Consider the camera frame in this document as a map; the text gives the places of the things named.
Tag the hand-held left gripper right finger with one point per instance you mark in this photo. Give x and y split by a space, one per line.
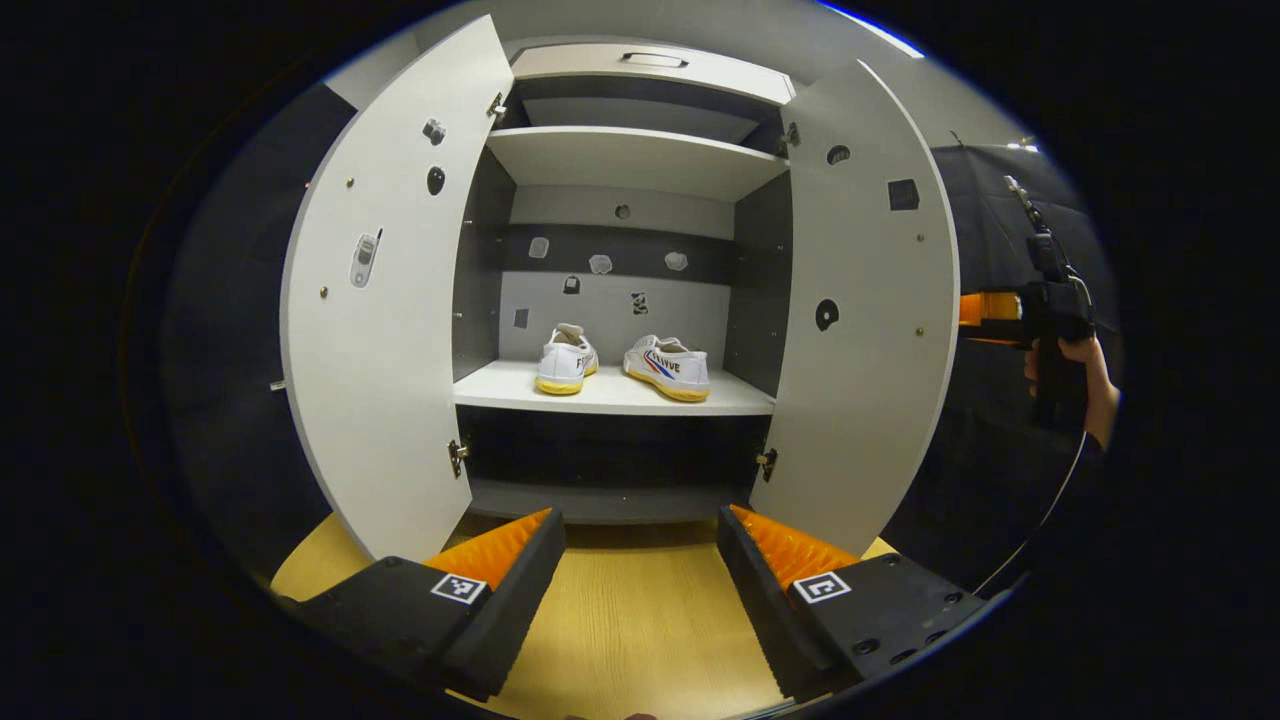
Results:
770 610

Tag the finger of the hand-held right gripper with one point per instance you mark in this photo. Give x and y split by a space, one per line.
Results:
1000 330

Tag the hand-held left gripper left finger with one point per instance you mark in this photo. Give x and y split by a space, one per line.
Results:
510 610

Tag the white cabinet door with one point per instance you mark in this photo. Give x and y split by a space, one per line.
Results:
390 350
860 400

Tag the white shoe cabinet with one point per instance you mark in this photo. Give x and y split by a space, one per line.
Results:
610 395

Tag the white canvas shoe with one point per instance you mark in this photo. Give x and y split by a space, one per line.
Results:
670 370
565 365

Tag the black backdrop cloth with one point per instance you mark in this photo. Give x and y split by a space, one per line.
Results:
230 300
1000 450

